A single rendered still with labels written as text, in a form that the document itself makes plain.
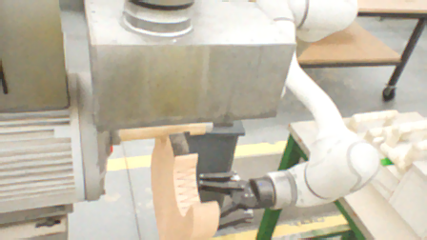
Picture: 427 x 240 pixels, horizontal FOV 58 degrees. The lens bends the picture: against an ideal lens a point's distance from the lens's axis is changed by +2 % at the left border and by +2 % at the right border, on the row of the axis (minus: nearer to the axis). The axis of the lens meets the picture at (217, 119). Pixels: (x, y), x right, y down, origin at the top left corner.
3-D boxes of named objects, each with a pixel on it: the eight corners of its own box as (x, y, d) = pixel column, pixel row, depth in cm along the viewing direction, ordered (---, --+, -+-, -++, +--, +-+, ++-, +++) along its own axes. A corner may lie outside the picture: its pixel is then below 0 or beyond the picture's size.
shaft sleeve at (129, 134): (118, 123, 79) (118, 135, 81) (120, 131, 76) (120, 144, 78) (202, 116, 85) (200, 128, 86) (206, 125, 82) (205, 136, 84)
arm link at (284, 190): (274, 184, 102) (254, 187, 100) (285, 163, 96) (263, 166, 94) (289, 213, 96) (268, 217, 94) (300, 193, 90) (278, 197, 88)
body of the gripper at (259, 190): (269, 214, 94) (233, 221, 91) (256, 186, 99) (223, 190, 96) (277, 197, 89) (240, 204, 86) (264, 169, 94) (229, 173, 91)
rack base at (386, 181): (388, 203, 119) (400, 182, 114) (354, 167, 131) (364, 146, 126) (451, 188, 130) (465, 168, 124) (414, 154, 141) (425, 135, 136)
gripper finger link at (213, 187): (245, 190, 91) (245, 185, 92) (198, 182, 90) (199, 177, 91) (241, 198, 94) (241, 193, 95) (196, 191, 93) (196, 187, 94)
